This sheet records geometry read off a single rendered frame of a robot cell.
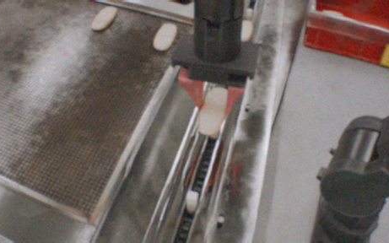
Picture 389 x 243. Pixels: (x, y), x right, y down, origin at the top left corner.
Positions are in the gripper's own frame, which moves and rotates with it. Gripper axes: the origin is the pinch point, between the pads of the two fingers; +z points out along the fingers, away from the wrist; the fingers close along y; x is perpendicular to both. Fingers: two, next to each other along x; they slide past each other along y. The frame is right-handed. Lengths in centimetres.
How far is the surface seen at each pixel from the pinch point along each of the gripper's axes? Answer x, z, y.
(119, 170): 11.6, 3.9, 10.2
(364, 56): -38.1, 9.4, -30.4
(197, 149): 1.9, 7.9, 1.8
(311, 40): -39.1, 8.5, -16.5
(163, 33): -20.9, 2.1, 14.9
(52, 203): 19.6, 2.9, 16.0
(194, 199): 11.9, 6.0, -0.3
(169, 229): 16.0, 8.0, 2.1
